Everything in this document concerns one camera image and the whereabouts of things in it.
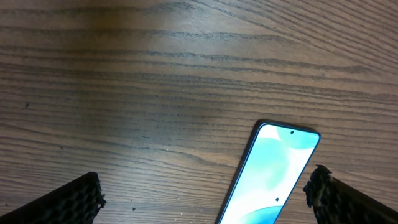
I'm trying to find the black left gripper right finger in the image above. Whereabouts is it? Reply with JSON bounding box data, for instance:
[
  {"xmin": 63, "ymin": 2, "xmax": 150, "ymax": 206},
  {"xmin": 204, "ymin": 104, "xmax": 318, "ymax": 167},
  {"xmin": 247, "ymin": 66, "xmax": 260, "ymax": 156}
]
[{"xmin": 303, "ymin": 164, "xmax": 397, "ymax": 224}]

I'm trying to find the Samsung Galaxy smartphone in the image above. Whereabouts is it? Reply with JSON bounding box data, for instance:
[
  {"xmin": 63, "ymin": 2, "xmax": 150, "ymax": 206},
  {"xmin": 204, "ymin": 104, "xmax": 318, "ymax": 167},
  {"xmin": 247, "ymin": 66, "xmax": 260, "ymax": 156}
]
[{"xmin": 215, "ymin": 119, "xmax": 321, "ymax": 224}]

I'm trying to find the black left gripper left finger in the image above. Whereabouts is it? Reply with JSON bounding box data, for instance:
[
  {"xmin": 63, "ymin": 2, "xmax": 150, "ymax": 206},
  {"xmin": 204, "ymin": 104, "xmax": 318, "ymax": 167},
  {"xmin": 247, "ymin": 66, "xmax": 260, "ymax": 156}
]
[{"xmin": 1, "ymin": 172, "xmax": 106, "ymax": 224}]

